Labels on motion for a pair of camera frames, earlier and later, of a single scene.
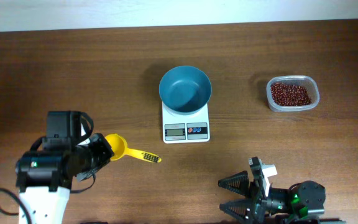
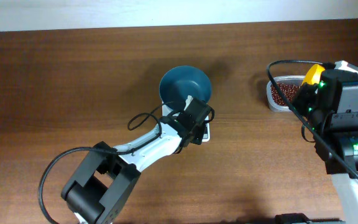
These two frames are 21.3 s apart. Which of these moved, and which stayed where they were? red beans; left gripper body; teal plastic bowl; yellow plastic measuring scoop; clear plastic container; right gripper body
Moved: right gripper body; yellow plastic measuring scoop; left gripper body
Stayed: clear plastic container; red beans; teal plastic bowl
